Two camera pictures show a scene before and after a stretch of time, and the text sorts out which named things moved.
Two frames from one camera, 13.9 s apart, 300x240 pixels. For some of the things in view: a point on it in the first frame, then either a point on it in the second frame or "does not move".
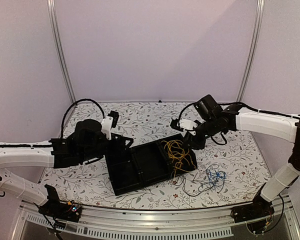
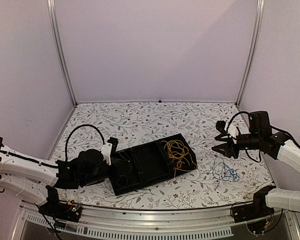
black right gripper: x=195 y=144 -> x=229 y=149
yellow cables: x=179 y=154 does not move
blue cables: x=213 y=176 -> x=223 y=171
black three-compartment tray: x=131 y=168 does not move
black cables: x=214 y=179 -> x=123 y=180
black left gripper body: x=93 y=153 -> x=90 y=180
